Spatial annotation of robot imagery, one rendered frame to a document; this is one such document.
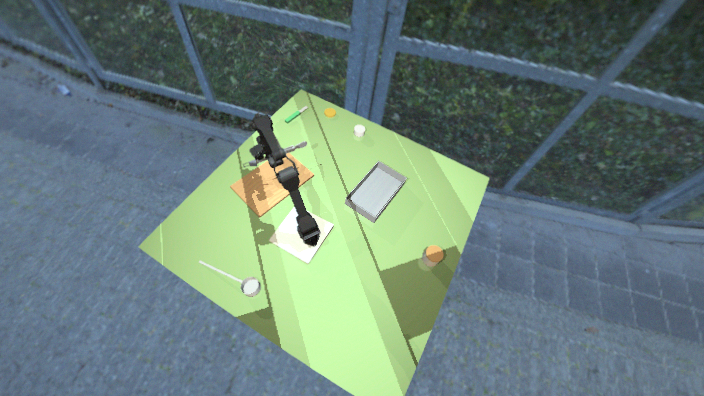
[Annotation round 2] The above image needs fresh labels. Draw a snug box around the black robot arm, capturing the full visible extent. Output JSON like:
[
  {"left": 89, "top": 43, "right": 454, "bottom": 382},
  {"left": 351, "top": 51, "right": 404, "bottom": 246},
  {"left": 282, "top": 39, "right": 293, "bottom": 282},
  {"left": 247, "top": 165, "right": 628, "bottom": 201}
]
[{"left": 249, "top": 113, "right": 321, "bottom": 247}]

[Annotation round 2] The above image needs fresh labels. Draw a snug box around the grey rectangular roasting tin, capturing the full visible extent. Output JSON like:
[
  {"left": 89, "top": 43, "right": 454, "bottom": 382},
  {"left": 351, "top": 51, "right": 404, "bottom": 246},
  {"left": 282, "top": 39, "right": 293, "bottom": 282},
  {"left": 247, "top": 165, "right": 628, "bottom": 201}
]
[{"left": 345, "top": 161, "right": 407, "bottom": 223}]

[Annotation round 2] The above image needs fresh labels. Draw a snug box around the light wooden board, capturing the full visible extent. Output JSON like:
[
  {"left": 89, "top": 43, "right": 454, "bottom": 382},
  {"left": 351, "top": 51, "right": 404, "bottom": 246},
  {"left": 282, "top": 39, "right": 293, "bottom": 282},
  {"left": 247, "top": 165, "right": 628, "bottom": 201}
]
[{"left": 230, "top": 153, "right": 314, "bottom": 218}]

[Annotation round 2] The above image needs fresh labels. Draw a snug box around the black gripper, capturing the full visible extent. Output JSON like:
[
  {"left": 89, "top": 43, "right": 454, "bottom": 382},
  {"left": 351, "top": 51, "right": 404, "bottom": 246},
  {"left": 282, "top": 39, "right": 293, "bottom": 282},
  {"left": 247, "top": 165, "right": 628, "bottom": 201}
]
[{"left": 256, "top": 136, "right": 283, "bottom": 168}]

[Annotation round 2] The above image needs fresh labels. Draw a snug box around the grey cylinder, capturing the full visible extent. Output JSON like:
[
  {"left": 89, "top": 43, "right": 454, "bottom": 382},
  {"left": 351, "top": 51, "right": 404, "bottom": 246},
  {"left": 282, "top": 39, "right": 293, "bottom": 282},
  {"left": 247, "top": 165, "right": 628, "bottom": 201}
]
[{"left": 354, "top": 124, "right": 365, "bottom": 137}]

